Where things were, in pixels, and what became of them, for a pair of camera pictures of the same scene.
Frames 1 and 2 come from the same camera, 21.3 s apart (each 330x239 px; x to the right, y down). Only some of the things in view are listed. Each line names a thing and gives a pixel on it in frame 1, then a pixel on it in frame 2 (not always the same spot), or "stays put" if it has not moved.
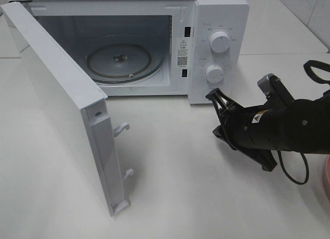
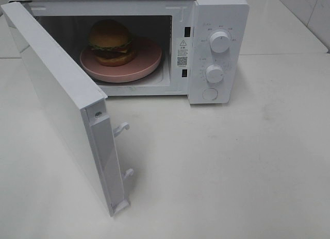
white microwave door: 75,107 stays put
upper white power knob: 219,41 stays put
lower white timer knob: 214,73 stays put
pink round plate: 327,175 -> 148,54
